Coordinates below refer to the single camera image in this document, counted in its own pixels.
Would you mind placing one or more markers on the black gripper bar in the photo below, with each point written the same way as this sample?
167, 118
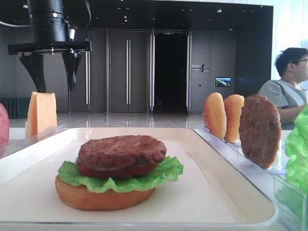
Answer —
34, 62

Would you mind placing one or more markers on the orange cheese slice front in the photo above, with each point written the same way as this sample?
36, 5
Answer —
46, 111

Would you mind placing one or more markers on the orange cheese slice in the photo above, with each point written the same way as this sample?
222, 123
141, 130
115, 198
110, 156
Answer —
32, 116
46, 111

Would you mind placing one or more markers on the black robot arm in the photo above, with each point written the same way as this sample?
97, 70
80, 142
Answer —
52, 32

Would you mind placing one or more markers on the orange cheese slice rear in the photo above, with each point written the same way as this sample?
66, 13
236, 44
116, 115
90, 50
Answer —
32, 116

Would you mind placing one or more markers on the red tomato slice in rack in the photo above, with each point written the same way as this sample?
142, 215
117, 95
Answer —
4, 125

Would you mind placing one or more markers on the brown meat patty on burger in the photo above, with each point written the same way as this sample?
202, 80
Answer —
122, 152

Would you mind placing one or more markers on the red tomato slice on burger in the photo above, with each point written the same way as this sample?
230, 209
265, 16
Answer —
122, 173

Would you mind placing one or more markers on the green lettuce leaf on burger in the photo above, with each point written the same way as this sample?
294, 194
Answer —
168, 170

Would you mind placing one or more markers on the far bread slice in rack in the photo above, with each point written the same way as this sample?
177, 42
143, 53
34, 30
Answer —
215, 115

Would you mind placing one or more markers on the bread slice in rack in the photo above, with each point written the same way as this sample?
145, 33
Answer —
215, 115
233, 107

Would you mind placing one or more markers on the near bread slice in rack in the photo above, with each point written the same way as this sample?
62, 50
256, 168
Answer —
233, 107

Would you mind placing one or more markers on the brown meat patty in rack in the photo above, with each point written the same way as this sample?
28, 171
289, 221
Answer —
260, 130

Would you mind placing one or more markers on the green lettuce in rack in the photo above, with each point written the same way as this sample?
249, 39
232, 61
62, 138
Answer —
296, 148

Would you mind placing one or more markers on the green draped table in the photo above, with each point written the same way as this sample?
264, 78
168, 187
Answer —
16, 107

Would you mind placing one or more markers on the grey double door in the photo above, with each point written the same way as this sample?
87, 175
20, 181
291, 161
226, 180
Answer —
114, 76

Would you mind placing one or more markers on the clear left food rack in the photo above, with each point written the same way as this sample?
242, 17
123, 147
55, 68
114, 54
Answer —
18, 139

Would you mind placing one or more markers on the clear food rack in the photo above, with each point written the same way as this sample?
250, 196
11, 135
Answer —
267, 181
18, 139

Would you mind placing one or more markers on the bottom bun slice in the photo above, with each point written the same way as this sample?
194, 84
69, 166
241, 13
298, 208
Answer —
81, 198

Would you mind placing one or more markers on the white rectangular tray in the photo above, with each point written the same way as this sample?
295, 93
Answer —
211, 195

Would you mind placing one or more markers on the person in grey shirt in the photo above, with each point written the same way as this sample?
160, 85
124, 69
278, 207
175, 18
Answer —
286, 93

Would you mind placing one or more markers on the clear right food rack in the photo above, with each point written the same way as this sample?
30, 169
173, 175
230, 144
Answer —
267, 181

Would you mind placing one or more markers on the small wall screen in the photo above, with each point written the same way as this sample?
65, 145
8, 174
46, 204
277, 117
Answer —
222, 81

